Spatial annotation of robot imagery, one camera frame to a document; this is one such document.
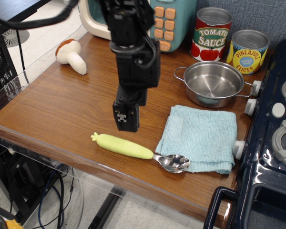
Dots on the light blue folded cloth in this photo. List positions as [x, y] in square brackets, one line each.
[205, 137]

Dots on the small steel pot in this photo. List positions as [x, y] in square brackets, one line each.
[213, 84]

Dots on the pineapple slices can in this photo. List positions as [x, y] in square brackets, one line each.
[247, 50]

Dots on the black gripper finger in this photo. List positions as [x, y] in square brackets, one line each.
[126, 115]

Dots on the black computer tower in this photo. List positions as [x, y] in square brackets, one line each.
[7, 72]

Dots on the dark blue toy stove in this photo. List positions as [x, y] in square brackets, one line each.
[259, 200]

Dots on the toy microwave oven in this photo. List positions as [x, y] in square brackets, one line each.
[173, 20]

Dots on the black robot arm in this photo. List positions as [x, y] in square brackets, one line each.
[128, 21]

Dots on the black table leg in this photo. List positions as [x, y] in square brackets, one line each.
[106, 209]

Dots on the yellow object at corner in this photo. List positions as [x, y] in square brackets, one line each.
[9, 224]

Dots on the plush mushroom toy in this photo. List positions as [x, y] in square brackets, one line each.
[68, 52]

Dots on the tomato sauce can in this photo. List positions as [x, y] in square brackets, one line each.
[212, 27]

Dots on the clear acrylic side panel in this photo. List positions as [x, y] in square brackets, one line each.
[38, 53]

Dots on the spoon with green handle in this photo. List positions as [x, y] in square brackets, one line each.
[171, 163]

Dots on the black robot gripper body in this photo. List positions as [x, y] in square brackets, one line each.
[138, 69]

